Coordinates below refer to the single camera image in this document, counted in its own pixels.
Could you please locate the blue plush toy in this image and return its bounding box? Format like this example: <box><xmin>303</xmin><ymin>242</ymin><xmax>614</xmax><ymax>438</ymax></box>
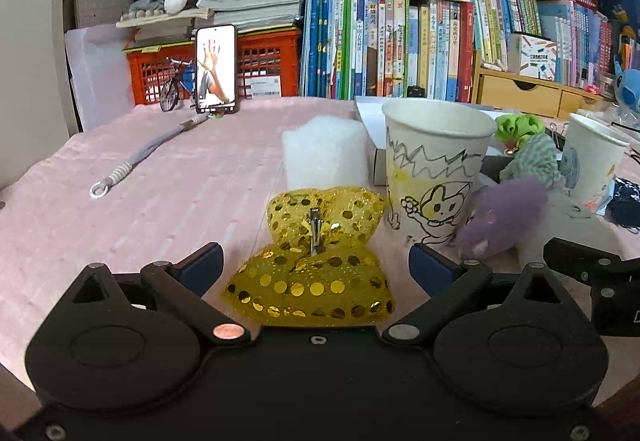
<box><xmin>612</xmin><ymin>60</ymin><xmax>640</xmax><ymax>116</ymax></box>

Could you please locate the navy patterned scrunchie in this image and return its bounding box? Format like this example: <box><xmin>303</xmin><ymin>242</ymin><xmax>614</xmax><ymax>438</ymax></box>
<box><xmin>604</xmin><ymin>177</ymin><xmax>640</xmax><ymax>233</ymax></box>

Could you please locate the grey woven lanyard strap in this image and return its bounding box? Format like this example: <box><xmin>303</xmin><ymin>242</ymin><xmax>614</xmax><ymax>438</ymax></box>
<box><xmin>89</xmin><ymin>113</ymin><xmax>209</xmax><ymax>200</ymax></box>

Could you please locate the white cardboard box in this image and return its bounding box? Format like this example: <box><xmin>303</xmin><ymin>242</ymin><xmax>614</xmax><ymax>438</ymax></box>
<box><xmin>354</xmin><ymin>96</ymin><xmax>503</xmax><ymax>185</ymax></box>

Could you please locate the white printed card box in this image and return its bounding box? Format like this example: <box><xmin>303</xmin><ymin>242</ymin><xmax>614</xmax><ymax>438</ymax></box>
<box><xmin>507</xmin><ymin>33</ymin><xmax>559</xmax><ymax>82</ymax></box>

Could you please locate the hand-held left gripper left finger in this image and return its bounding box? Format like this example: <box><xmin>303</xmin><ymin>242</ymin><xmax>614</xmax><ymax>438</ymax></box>
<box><xmin>74</xmin><ymin>242</ymin><xmax>252</xmax><ymax>347</ymax></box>

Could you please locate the green white striped scrunchie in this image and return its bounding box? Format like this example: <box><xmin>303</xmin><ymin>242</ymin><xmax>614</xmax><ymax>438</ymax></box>
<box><xmin>500</xmin><ymin>133</ymin><xmax>567</xmax><ymax>194</ymax></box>

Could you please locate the purple fluffy pompom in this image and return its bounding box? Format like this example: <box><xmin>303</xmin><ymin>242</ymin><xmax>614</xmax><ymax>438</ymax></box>
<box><xmin>454</xmin><ymin>177</ymin><xmax>551</xmax><ymax>258</ymax></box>

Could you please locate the wooden drawer organizer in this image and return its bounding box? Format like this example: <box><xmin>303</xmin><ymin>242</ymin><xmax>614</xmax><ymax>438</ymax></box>
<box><xmin>471</xmin><ymin>65</ymin><xmax>603</xmax><ymax>120</ymax></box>

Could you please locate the white board sheet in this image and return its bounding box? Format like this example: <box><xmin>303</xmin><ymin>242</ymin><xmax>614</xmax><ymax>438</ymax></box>
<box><xmin>64</xmin><ymin>25</ymin><xmax>136</xmax><ymax>132</ymax></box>

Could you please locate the row of tall colourful books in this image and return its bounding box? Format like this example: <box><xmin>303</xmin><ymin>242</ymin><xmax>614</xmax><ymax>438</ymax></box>
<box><xmin>299</xmin><ymin>0</ymin><xmax>476</xmax><ymax>103</ymax></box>

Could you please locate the red plastic crate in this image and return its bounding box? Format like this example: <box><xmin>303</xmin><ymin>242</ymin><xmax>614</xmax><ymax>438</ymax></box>
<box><xmin>124</xmin><ymin>29</ymin><xmax>302</xmax><ymax>106</ymax></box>

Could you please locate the miniature bicycle model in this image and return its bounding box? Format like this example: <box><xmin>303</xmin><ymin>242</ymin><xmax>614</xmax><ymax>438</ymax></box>
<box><xmin>159</xmin><ymin>56</ymin><xmax>199</xmax><ymax>112</ymax></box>

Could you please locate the lime green scrunchie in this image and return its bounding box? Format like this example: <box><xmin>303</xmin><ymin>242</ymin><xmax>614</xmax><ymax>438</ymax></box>
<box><xmin>495</xmin><ymin>114</ymin><xmax>546</xmax><ymax>145</ymax></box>

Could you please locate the row of small colourful books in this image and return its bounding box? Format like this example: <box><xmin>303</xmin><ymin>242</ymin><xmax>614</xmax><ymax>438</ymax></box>
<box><xmin>471</xmin><ymin>0</ymin><xmax>617</xmax><ymax>90</ymax></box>

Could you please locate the white foam sponge block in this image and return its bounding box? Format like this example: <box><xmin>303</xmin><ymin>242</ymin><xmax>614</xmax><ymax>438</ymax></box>
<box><xmin>281</xmin><ymin>116</ymin><xmax>372</xmax><ymax>192</ymax></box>

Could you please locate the small doodled paper cup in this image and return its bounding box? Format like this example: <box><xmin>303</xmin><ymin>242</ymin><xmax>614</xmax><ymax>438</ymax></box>
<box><xmin>561</xmin><ymin>113</ymin><xmax>631</xmax><ymax>212</ymax></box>

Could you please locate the large doodled paper cup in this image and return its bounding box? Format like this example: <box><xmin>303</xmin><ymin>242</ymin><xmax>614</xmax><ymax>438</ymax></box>
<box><xmin>384</xmin><ymin>99</ymin><xmax>497</xmax><ymax>248</ymax></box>

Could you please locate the pink bedspread cloth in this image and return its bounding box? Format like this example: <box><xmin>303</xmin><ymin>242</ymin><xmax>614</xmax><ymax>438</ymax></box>
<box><xmin>0</xmin><ymin>96</ymin><xmax>640</xmax><ymax>404</ymax></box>

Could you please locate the smartphone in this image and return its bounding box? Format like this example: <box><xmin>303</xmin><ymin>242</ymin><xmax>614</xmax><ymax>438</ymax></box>
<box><xmin>194</xmin><ymin>24</ymin><xmax>238</xmax><ymax>114</ymax></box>

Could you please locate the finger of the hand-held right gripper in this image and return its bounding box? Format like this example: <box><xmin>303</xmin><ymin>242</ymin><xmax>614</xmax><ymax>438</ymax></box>
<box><xmin>543</xmin><ymin>237</ymin><xmax>623</xmax><ymax>284</ymax></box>

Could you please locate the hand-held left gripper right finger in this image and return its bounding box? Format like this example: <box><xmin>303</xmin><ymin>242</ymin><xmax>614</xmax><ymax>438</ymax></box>
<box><xmin>382</xmin><ymin>243</ymin><xmax>568</xmax><ymax>347</ymax></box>

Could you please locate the gold sequin bow clip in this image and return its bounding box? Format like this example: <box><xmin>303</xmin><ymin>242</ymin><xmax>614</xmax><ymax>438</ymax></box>
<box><xmin>222</xmin><ymin>187</ymin><xmax>397</xmax><ymax>328</ymax></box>

